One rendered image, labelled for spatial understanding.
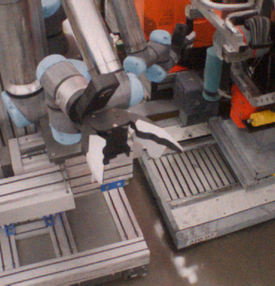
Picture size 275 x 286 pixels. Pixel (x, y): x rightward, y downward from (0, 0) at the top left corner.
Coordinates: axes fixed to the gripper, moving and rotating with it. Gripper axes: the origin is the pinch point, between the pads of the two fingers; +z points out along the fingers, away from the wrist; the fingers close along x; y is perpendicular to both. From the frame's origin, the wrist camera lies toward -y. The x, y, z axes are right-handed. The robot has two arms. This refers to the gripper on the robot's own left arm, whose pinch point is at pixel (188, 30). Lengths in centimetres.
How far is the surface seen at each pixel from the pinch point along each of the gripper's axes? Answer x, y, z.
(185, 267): 31, 83, -58
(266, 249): 62, 83, -32
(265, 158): 46, 60, 4
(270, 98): 41.8, 12.0, -12.7
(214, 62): 12.6, 13.0, 0.7
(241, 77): 23.8, 22.2, 9.9
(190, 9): 0.8, -11.9, -2.4
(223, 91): 24.5, 6.4, -25.7
